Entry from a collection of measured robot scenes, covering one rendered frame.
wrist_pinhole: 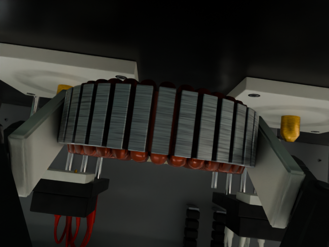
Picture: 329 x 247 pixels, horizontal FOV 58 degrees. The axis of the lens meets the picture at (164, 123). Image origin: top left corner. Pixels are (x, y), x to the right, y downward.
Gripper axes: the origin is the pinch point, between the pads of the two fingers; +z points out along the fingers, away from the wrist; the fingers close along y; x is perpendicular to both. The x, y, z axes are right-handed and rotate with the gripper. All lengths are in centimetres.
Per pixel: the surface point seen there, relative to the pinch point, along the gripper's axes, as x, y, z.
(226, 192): -17.7, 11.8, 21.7
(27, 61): 1.4, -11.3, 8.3
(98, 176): -17.6, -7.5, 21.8
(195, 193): -24.4, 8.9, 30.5
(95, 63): 1.9, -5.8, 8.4
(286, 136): -4.0, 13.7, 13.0
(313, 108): 0.1, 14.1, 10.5
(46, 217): -30.8, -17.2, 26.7
